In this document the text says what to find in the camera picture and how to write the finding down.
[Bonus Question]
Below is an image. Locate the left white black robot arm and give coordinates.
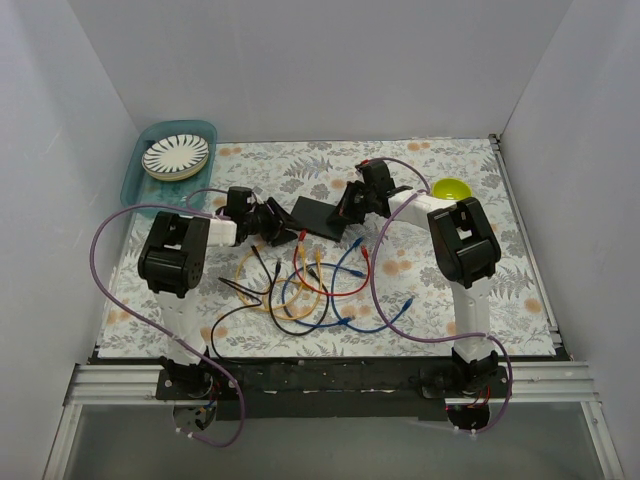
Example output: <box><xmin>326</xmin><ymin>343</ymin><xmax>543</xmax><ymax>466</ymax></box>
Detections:
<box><xmin>138</xmin><ymin>191</ymin><xmax>302</xmax><ymax>400</ymax></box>

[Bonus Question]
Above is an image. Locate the yellow ethernet cable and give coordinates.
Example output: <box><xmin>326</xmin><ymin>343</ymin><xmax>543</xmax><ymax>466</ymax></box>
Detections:
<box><xmin>235</xmin><ymin>247</ymin><xmax>326</xmax><ymax>321</ymax></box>

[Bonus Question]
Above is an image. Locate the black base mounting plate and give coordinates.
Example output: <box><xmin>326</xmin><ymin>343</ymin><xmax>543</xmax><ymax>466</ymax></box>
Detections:
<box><xmin>155</xmin><ymin>357</ymin><xmax>509</xmax><ymax>421</ymax></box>

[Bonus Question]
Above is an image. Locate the black network switch box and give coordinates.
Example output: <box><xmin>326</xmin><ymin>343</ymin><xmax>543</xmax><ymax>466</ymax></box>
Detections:
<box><xmin>291</xmin><ymin>196</ymin><xmax>346</xmax><ymax>242</ymax></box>

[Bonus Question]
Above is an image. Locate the floral patterned table mat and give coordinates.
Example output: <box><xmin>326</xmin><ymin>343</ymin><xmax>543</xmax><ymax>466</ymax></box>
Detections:
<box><xmin>97</xmin><ymin>138</ymin><xmax>560</xmax><ymax>359</ymax></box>

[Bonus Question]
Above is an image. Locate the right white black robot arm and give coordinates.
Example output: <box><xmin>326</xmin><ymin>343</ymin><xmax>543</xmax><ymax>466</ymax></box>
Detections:
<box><xmin>326</xmin><ymin>181</ymin><xmax>501</xmax><ymax>398</ymax></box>

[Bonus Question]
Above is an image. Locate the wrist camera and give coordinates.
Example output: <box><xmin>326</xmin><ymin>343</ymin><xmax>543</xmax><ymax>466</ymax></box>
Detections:
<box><xmin>357</xmin><ymin>159</ymin><xmax>396</xmax><ymax>197</ymax></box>
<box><xmin>224</xmin><ymin>186</ymin><xmax>257</xmax><ymax>220</ymax></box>

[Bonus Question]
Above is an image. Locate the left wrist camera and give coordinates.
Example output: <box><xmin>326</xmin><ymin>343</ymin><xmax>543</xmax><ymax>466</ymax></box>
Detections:
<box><xmin>224</xmin><ymin>186</ymin><xmax>257</xmax><ymax>220</ymax></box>

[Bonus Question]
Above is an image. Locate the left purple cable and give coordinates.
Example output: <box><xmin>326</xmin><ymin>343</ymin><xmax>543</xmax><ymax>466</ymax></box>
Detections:
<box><xmin>89</xmin><ymin>188</ymin><xmax>246</xmax><ymax>449</ymax></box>

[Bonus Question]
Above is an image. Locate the lime green bowl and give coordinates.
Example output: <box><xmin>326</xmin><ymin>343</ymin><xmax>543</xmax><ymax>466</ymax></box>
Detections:
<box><xmin>431</xmin><ymin>178</ymin><xmax>473</xmax><ymax>201</ymax></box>

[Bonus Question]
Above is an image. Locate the aluminium frame rail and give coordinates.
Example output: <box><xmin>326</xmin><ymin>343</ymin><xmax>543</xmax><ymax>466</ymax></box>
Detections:
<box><xmin>45</xmin><ymin>359</ymin><xmax>625</xmax><ymax>479</ymax></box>

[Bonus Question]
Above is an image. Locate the teal plastic tray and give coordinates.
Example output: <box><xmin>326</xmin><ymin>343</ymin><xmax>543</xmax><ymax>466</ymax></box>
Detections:
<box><xmin>120</xmin><ymin>120</ymin><xmax>217</xmax><ymax>210</ymax></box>

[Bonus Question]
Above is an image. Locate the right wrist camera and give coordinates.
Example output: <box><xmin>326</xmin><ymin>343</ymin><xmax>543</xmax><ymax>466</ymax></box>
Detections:
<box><xmin>357</xmin><ymin>159</ymin><xmax>396</xmax><ymax>197</ymax></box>

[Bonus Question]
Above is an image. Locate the striped white plate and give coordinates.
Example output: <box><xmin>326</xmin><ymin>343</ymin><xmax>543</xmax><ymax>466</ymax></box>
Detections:
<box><xmin>141</xmin><ymin>134</ymin><xmax>210</xmax><ymax>181</ymax></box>

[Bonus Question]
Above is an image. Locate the red ethernet cable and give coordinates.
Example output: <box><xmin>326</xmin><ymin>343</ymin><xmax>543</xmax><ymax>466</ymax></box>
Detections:
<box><xmin>292</xmin><ymin>230</ymin><xmax>372</xmax><ymax>297</ymax></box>

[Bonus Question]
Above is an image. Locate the blue ethernet cable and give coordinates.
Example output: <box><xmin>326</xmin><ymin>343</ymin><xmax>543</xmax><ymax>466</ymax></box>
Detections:
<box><xmin>280</xmin><ymin>238</ymin><xmax>369</xmax><ymax>329</ymax></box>
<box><xmin>332</xmin><ymin>295</ymin><xmax>416</xmax><ymax>334</ymax></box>

